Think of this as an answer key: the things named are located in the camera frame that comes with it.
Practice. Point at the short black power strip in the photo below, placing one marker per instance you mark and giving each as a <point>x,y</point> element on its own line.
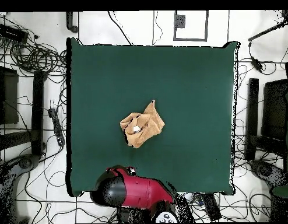
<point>211,205</point>

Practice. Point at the long black power strip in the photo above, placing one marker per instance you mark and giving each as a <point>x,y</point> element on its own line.
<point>56,126</point>

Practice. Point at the black stand bar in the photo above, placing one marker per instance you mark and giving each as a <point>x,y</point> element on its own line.
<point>252,116</point>
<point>38,112</point>

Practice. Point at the black power adapter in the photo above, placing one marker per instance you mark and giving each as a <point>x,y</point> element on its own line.
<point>256,63</point>

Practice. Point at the small grey box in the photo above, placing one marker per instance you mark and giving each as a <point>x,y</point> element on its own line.
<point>180,21</point>

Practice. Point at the dark green tablecloth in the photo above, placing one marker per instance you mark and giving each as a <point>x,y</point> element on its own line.
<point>181,93</point>

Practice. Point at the black pole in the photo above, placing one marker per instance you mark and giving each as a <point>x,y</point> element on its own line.
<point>265,32</point>

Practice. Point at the grey square frame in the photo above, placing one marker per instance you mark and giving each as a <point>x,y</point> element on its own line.
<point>174,35</point>

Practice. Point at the black electronics box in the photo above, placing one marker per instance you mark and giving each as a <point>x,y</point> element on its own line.
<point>12,33</point>

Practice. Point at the grey caster foot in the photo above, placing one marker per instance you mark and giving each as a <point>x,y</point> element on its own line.
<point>265,170</point>
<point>25,163</point>

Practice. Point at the dark rectangular panel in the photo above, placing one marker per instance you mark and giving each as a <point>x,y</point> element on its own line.
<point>8,98</point>
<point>274,109</point>

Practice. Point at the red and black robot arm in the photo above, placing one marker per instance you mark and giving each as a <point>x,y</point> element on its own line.
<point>144,191</point>

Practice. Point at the yellow terry towel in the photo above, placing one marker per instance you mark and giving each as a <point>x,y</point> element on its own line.
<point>148,126</point>

